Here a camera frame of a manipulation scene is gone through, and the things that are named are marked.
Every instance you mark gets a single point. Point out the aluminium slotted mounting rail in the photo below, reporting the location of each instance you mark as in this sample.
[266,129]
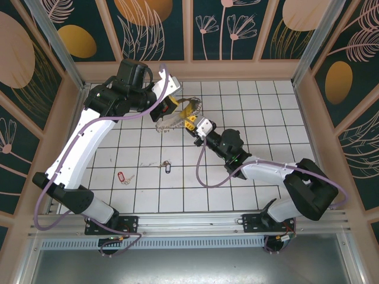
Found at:
[189,223]

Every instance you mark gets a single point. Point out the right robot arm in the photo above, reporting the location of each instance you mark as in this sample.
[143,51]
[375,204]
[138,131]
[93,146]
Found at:
[266,171]

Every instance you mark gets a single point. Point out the keys with red tag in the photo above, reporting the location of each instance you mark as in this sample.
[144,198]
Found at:
[120,176]

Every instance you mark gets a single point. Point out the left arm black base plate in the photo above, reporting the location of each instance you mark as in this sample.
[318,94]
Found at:
[130,225]

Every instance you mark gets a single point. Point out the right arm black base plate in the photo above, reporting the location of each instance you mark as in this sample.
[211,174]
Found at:
[251,223]

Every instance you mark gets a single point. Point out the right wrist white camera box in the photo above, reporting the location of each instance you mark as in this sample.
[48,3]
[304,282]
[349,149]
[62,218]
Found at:
[205,127]

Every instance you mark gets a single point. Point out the right aluminium frame post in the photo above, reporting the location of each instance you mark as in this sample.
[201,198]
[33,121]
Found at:
[319,44]

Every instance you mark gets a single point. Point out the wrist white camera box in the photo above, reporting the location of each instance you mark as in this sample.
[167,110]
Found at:
[168,85]
[205,127]

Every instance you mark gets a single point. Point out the aluminium frame post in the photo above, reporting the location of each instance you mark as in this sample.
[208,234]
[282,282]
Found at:
[319,44]
[59,44]

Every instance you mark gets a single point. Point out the grey metal sheet panel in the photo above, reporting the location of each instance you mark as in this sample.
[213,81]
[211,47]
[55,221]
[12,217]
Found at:
[189,266]

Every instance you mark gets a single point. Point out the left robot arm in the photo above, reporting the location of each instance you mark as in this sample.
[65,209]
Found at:
[80,148]

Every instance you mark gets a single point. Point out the left aluminium frame post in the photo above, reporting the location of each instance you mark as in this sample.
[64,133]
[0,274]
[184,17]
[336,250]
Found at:
[59,44]

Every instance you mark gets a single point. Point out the metal key plate with rings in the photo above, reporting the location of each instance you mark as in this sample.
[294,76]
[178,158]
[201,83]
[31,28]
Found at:
[174,123]

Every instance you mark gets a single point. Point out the key with blue tag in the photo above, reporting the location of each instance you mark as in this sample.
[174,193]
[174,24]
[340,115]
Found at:
[167,169]

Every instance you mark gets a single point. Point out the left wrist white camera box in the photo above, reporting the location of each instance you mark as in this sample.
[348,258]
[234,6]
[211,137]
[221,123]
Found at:
[168,85]

